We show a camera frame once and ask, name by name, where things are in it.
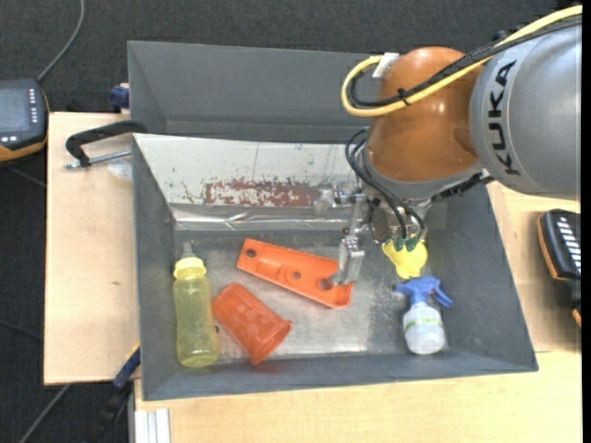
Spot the yellow baby bottle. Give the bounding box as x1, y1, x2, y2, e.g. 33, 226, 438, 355
172, 242, 223, 369

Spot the pale wood flat board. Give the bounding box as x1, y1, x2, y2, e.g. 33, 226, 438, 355
42, 111, 141, 386

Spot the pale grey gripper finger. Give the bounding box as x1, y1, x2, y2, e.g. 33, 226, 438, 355
329, 237, 354, 289
350, 245, 367, 285

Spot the orange flat block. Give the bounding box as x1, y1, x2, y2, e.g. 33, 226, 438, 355
235, 237, 356, 310

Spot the grey metal bin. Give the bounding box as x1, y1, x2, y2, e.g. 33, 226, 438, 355
126, 40, 539, 402

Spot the orange plastic cup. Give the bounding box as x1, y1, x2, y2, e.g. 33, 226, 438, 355
211, 282, 294, 366

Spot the yellow toy fruit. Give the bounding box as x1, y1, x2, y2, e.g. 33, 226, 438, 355
381, 239, 429, 281

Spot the white and blue spray bottle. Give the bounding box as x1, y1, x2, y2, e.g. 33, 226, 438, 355
393, 275, 454, 356

